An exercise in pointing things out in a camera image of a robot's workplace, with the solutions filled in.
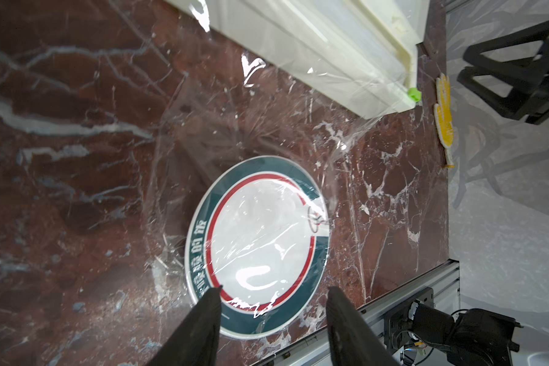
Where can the cream plastic wrap dispenser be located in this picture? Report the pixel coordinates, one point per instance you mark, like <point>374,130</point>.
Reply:
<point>361,54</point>

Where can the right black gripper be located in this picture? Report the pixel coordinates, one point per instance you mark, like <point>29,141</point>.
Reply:
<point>528,77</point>

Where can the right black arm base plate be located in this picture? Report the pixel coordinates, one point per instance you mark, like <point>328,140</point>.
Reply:
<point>398,322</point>

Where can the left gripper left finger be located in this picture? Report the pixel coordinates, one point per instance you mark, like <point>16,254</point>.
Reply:
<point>196,340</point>

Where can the yellow rubber glove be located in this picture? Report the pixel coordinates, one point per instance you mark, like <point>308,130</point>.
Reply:
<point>443,117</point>

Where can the white plate green rim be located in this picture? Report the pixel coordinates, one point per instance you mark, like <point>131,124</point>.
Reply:
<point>260,237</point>

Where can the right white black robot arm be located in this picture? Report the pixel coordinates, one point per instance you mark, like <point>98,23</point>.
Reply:
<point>476,336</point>

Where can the clear plastic wrap sheet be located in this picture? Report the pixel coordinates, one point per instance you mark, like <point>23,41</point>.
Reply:
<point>232,106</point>

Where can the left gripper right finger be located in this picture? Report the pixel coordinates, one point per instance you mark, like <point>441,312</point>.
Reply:
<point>351,340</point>

